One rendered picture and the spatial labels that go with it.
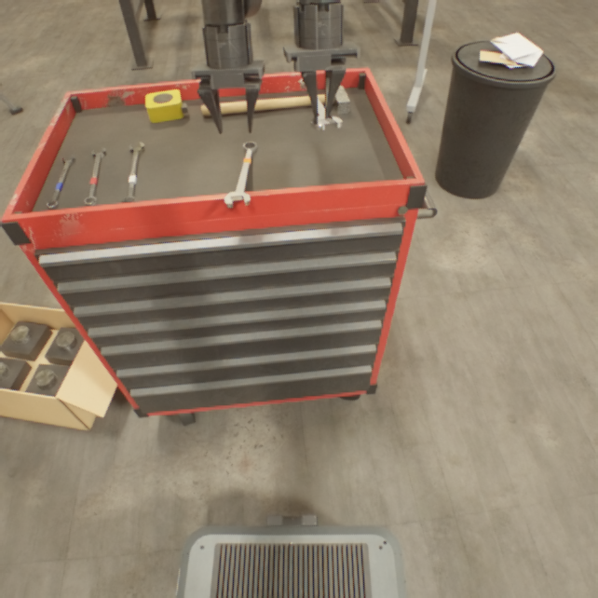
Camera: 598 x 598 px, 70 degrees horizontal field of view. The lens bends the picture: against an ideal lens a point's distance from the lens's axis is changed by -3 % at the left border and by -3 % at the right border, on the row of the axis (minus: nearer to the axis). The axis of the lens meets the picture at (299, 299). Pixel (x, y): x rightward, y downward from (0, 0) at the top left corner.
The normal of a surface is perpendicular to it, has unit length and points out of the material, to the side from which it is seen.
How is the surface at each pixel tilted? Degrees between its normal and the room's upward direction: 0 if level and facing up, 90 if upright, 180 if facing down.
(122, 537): 0
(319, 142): 0
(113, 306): 14
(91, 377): 42
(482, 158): 94
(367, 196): 90
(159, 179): 0
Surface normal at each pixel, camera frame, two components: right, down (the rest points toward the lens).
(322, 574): -0.02, -0.62
